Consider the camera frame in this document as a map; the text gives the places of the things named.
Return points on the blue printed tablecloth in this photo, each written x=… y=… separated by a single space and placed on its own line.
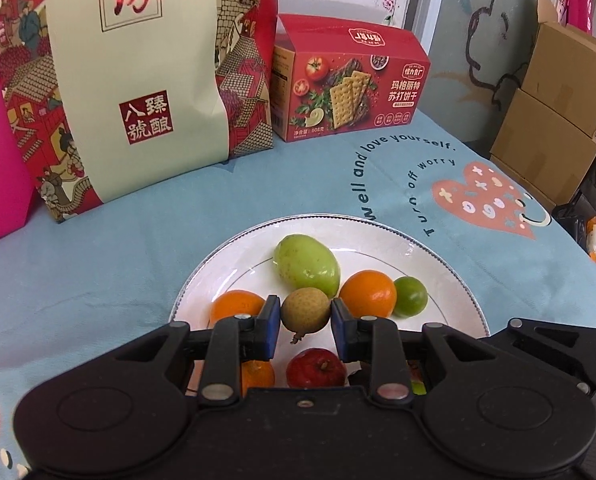
x=73 y=290

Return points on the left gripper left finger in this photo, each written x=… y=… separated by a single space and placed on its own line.
x=233 y=341

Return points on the white ceramic plate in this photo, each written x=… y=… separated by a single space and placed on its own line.
x=245 y=262

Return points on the small red apple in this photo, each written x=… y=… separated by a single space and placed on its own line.
x=316 y=368

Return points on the cardboard boxes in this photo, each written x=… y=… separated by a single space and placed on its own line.
x=548 y=137

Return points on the green mango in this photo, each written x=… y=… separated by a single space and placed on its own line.
x=302 y=261

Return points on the orange front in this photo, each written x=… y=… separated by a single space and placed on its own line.
x=256 y=374

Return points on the brown longan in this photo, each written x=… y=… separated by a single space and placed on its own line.
x=305 y=311

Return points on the orange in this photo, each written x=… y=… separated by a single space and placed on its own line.
x=369 y=292
x=235 y=302
x=256 y=374

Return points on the red cracker box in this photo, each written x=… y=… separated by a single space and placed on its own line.
x=332 y=75

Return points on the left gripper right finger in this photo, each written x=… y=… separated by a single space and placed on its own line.
x=376 y=342

